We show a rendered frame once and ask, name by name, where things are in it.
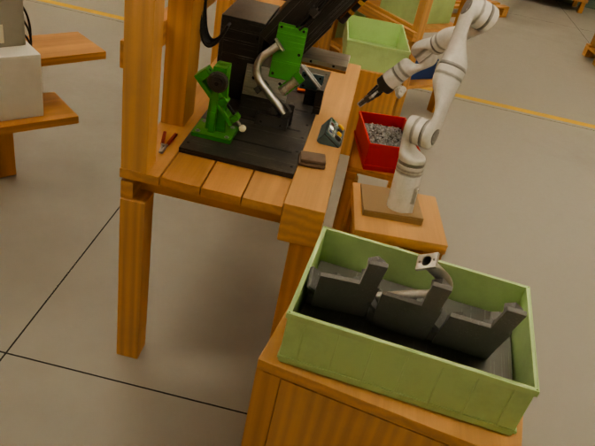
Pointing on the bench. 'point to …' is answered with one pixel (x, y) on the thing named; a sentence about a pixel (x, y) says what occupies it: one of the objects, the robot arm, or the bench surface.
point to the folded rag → (312, 159)
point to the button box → (329, 134)
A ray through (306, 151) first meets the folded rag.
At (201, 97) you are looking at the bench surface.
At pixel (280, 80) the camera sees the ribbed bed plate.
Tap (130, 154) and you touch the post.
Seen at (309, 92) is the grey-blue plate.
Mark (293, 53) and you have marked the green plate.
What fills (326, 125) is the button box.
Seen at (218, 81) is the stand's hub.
